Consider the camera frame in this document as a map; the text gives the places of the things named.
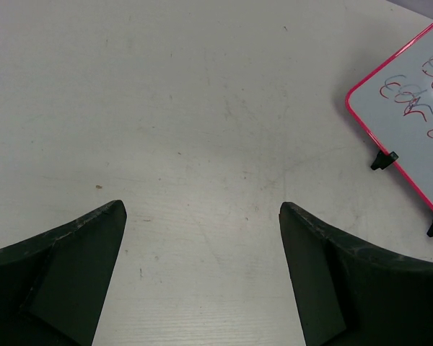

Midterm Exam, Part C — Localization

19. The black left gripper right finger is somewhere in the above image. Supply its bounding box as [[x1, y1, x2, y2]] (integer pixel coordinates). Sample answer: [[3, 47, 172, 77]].
[[279, 202, 433, 345]]

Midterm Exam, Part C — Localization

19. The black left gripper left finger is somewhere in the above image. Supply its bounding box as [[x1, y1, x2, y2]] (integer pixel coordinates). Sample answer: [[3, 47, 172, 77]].
[[0, 200, 126, 345]]

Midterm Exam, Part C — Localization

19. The pink framed whiteboard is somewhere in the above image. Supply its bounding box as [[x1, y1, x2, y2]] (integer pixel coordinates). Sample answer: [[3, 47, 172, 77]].
[[346, 23, 433, 211]]

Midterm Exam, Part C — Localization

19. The wire whiteboard stand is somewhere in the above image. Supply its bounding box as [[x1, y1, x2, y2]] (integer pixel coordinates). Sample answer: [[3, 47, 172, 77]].
[[370, 150, 433, 238]]

